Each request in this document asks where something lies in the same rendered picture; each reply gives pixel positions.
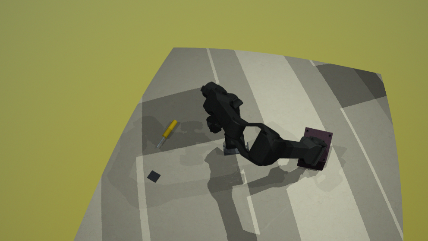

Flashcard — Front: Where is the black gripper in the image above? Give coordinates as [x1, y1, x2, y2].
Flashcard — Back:
[225, 111, 245, 149]

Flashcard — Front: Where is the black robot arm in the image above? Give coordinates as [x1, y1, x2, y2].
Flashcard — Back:
[200, 82, 327, 166]

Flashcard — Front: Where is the yellow-handled screwdriver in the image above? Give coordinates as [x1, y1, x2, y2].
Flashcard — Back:
[157, 120, 177, 148]

